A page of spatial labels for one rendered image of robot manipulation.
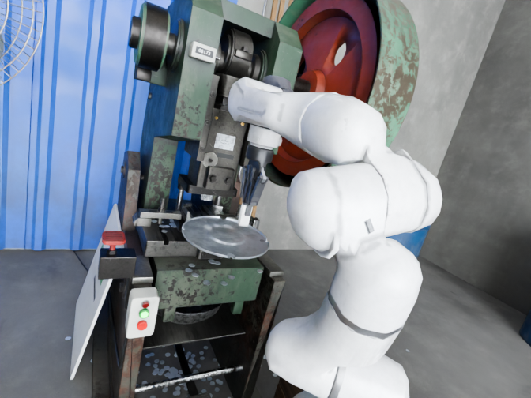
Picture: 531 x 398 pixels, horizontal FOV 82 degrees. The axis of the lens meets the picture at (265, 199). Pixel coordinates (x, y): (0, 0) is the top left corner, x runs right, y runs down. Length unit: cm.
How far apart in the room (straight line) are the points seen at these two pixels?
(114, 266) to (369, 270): 76
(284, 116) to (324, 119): 11
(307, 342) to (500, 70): 405
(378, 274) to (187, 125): 78
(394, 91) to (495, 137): 313
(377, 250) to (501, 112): 384
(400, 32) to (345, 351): 93
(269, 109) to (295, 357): 43
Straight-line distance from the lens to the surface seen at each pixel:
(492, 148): 413
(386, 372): 61
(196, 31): 103
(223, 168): 110
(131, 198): 143
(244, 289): 121
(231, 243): 97
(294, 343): 57
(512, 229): 396
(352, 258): 41
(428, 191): 46
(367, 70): 111
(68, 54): 225
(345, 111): 45
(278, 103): 56
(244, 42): 114
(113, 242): 96
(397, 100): 109
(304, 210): 38
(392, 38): 110
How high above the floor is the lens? 118
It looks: 14 degrees down
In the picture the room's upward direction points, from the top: 14 degrees clockwise
